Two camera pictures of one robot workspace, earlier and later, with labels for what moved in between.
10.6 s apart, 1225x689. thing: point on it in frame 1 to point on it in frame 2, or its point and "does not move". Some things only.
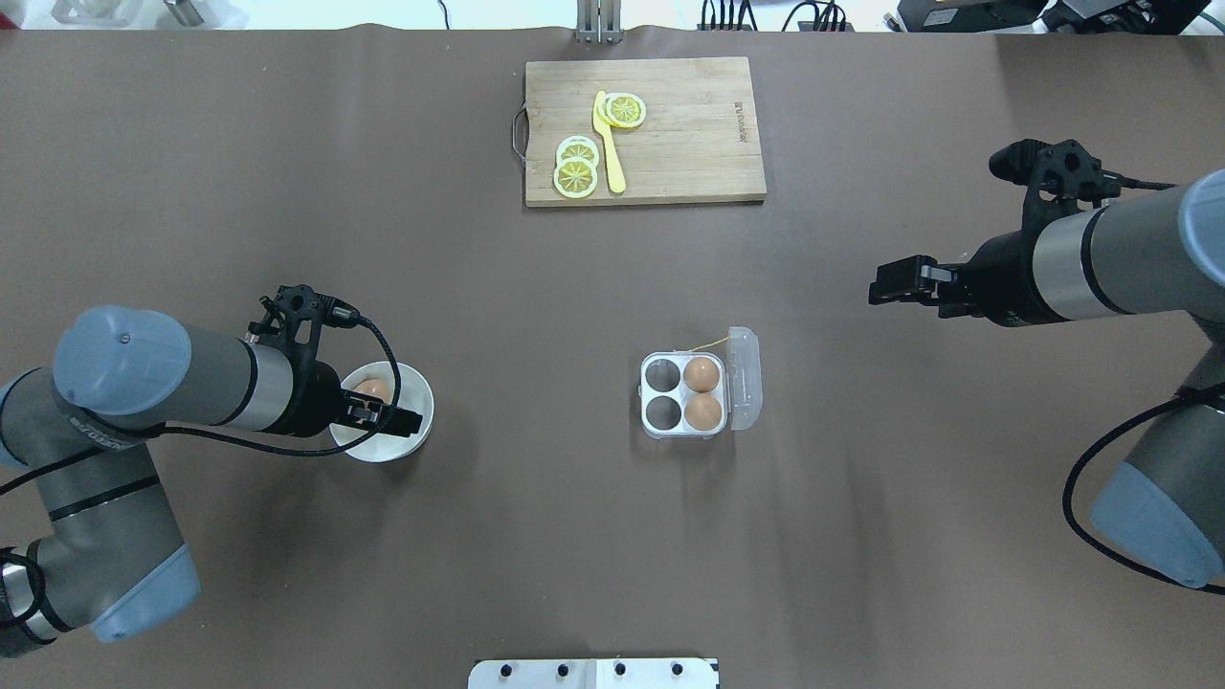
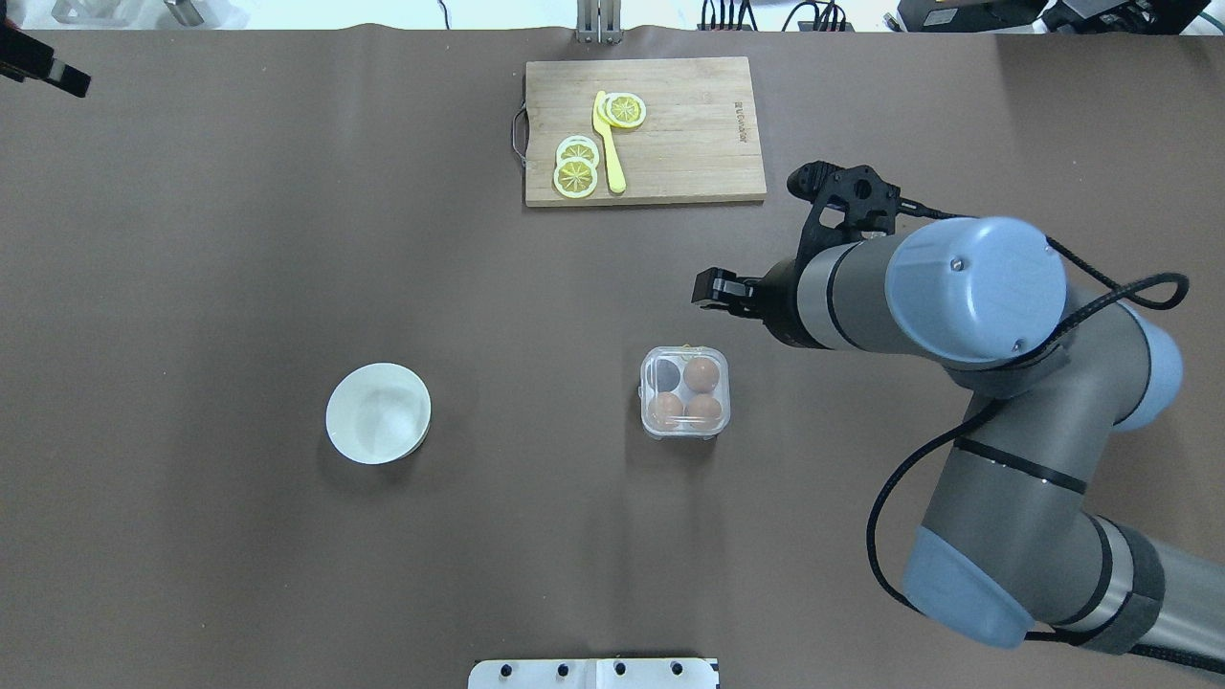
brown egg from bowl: (379, 387) to (665, 410)
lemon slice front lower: (575, 177) does not move
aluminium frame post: (599, 22) does not move
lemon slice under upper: (603, 109) does not move
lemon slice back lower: (577, 146) does not move
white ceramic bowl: (385, 445) does not move
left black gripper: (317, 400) to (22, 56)
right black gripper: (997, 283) to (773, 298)
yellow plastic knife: (606, 135) does not move
